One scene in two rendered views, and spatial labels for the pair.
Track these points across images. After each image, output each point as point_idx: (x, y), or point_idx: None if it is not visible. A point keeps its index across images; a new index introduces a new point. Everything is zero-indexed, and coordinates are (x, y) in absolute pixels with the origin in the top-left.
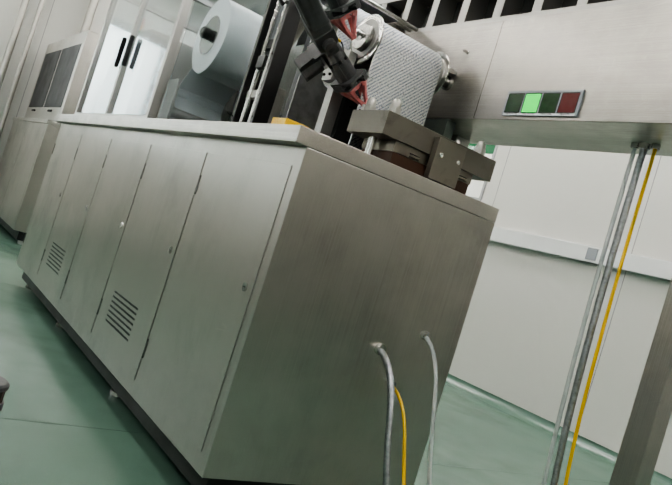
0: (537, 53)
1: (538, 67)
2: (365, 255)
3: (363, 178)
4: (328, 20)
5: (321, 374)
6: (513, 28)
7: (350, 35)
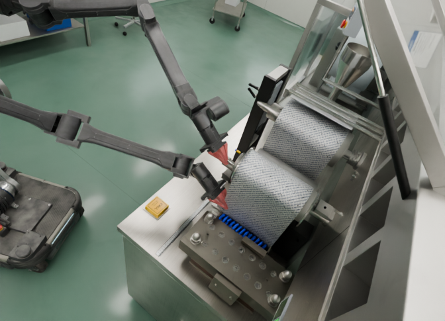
0: (303, 302)
1: (293, 314)
2: (165, 290)
3: (153, 264)
4: (163, 167)
5: (157, 306)
6: (338, 246)
7: (222, 162)
